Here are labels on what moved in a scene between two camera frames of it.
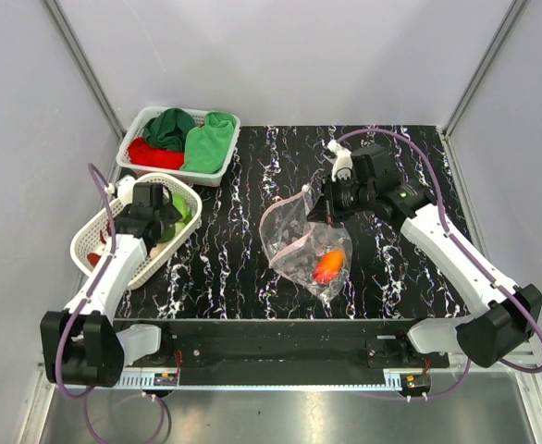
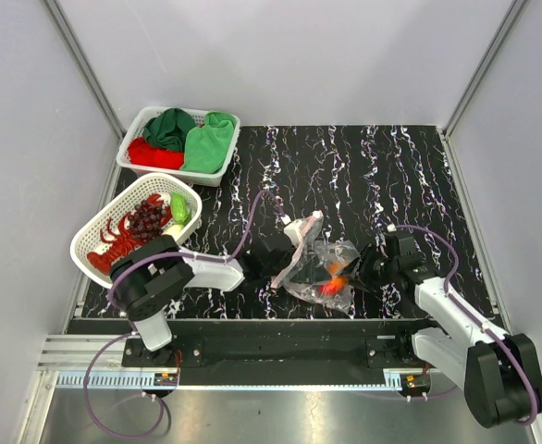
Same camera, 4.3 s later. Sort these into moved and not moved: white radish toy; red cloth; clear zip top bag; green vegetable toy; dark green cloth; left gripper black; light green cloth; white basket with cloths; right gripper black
Moved: clear zip top bag; right gripper black; left gripper black; white radish toy
Not moved: green vegetable toy; dark green cloth; white basket with cloths; light green cloth; red cloth
